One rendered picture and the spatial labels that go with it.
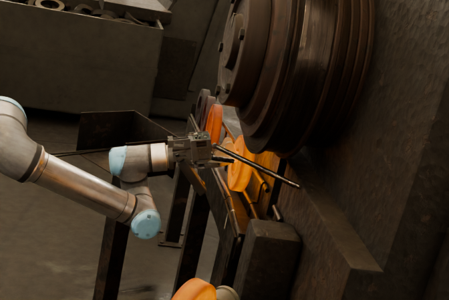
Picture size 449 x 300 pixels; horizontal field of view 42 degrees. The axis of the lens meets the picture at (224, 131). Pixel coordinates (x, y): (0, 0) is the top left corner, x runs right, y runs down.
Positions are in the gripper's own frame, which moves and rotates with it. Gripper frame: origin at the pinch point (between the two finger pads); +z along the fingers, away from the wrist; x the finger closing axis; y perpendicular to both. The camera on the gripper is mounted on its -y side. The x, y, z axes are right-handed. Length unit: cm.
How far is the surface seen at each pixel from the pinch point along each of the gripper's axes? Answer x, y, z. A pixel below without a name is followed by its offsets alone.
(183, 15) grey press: 267, 5, -1
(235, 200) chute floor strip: 1.6, -13.5, -2.2
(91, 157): 30, -7, -44
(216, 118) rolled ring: 45.6, -3.0, -2.4
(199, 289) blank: -65, 4, -17
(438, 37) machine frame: -63, 41, 22
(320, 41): -42, 38, 10
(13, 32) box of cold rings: 211, 8, -105
